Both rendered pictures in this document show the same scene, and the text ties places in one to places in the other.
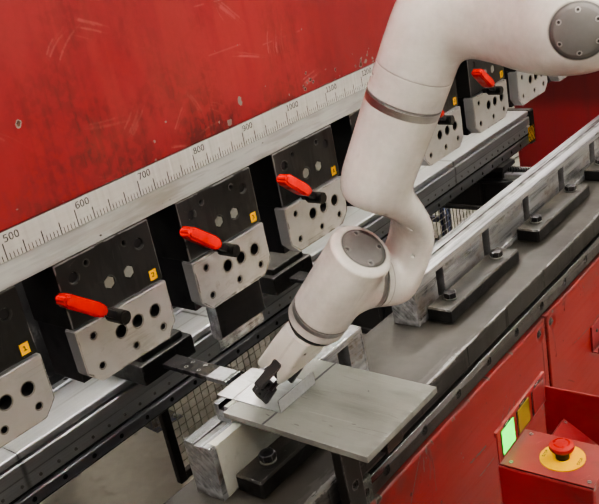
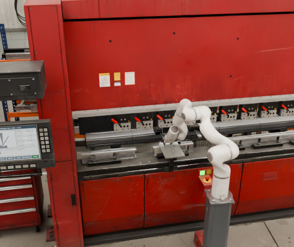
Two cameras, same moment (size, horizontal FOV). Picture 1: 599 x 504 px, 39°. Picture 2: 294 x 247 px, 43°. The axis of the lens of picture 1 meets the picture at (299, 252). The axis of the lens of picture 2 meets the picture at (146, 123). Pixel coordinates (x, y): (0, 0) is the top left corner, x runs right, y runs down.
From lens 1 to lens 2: 2.33 m
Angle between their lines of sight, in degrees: 33
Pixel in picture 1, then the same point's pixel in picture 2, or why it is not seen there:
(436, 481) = (194, 176)
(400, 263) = (181, 134)
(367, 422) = (171, 154)
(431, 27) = (180, 106)
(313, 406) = (168, 149)
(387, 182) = (175, 122)
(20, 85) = (139, 90)
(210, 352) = not seen: hidden behind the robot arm
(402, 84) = (177, 111)
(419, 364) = (201, 155)
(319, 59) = (197, 97)
